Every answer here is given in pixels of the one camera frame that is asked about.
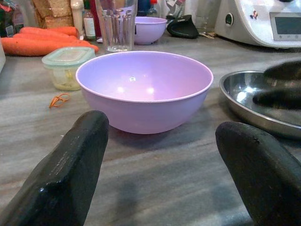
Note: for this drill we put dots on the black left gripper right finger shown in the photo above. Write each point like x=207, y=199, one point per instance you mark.
x=265, y=179

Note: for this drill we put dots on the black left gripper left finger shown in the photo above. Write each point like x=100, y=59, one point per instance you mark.
x=61, y=179

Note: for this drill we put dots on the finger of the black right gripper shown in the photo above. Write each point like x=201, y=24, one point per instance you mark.
x=284, y=70
x=279, y=99

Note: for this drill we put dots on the round stainless steel plate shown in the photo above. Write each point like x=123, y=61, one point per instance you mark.
x=235, y=104

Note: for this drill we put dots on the purple plastic bowl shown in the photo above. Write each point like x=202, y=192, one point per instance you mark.
x=143, y=110
x=150, y=30

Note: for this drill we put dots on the white kitchen food processor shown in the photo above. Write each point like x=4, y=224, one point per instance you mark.
x=249, y=23

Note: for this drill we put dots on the orange rubber band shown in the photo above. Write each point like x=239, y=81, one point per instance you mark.
x=56, y=98

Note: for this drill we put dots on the small yellow black sachet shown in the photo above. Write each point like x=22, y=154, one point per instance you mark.
x=207, y=35

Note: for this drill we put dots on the tall clear glass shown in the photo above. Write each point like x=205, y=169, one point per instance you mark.
x=204, y=21

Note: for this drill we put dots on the black wedge-shaped gadget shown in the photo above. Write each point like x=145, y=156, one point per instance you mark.
x=183, y=28

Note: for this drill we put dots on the small container with green lid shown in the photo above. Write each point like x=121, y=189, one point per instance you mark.
x=63, y=58

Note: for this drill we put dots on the clear plastic pitcher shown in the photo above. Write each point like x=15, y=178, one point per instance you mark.
x=174, y=7

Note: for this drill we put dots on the orange carrot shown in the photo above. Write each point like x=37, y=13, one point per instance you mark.
x=30, y=47
x=35, y=36
x=58, y=30

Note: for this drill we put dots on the small bottle with red cap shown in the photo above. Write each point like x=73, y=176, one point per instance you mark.
x=154, y=9

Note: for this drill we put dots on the dark blue mug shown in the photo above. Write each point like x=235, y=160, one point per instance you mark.
x=143, y=7

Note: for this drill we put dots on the small labelled sauce bottle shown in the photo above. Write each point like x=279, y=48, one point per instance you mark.
x=89, y=26

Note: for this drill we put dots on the clear ribbed glass tumbler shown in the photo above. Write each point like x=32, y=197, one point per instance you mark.
x=117, y=28

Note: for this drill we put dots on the small white shaker bottle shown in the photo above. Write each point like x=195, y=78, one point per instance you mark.
x=77, y=18

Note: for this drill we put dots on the cracker jar with red lid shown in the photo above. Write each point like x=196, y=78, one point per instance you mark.
x=54, y=14

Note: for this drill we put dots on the green and red food bag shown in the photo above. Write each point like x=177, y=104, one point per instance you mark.
x=9, y=21

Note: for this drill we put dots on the magenta plastic canister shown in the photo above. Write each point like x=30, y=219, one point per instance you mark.
x=94, y=10

